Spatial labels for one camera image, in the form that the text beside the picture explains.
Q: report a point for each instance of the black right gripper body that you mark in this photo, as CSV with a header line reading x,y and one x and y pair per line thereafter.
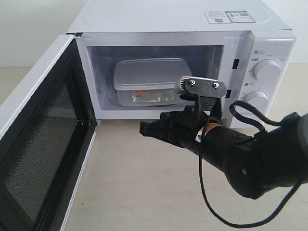
x,y
180,128

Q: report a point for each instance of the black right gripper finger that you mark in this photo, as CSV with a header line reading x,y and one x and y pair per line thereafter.
x,y
158,129

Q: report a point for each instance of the white lidded plastic container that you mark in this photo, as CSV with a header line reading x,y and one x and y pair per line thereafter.
x,y
149,82

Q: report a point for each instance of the white microwave door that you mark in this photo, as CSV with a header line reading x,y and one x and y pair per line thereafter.
x,y
47,128

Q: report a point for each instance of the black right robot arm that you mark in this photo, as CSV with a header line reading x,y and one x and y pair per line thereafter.
x,y
253,165

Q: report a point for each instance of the white microwave oven body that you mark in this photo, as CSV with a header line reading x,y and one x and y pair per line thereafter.
x,y
111,31

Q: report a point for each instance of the glass turntable plate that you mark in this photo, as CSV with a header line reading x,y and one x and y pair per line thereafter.
x,y
113,99

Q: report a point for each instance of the lower white control knob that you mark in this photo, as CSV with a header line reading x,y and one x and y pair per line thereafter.
x,y
257,98

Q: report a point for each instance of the white control knob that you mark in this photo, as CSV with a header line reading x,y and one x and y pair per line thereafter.
x,y
266,70
257,98

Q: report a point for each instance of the upper white control knob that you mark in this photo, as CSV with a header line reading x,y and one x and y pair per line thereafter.
x,y
266,70

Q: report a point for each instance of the warning label sticker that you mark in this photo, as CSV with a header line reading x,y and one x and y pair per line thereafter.
x,y
229,17

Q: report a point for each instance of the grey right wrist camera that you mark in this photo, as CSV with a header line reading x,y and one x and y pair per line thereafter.
x,y
205,92

